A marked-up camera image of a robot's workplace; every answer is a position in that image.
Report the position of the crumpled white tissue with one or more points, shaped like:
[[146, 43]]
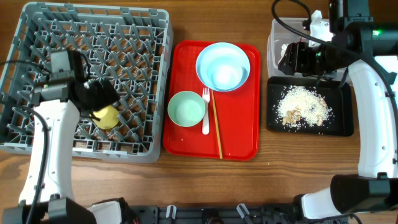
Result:
[[283, 49]]

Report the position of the green bowl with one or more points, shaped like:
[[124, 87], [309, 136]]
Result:
[[186, 108]]

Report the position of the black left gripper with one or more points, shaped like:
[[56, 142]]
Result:
[[105, 98]]

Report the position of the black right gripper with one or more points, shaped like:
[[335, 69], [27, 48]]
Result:
[[294, 58]]

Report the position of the yellow cup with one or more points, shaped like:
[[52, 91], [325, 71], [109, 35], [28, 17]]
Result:
[[107, 117]]

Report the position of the clear plastic bin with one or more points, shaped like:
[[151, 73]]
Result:
[[280, 36]]

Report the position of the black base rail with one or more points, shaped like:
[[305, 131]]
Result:
[[240, 214]]

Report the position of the rice and food scraps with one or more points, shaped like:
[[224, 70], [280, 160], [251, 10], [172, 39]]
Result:
[[299, 107]]

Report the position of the grey dishwasher rack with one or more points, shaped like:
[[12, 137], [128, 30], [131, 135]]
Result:
[[128, 46]]

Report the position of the white plastic fork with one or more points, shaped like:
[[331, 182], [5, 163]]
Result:
[[206, 99]]

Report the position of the light blue bowl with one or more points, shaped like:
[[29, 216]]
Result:
[[224, 74]]

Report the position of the red plastic tray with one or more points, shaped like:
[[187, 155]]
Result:
[[237, 110]]

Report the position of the black plastic tray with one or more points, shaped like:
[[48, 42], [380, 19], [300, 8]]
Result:
[[339, 98]]

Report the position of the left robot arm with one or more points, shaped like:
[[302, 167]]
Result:
[[47, 196]]

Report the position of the light blue plate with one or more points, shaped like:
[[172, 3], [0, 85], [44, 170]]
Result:
[[221, 49]]

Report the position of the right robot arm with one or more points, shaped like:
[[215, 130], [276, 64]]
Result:
[[368, 54]]

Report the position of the wooden chopstick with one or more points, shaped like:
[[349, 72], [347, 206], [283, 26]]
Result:
[[216, 125]]

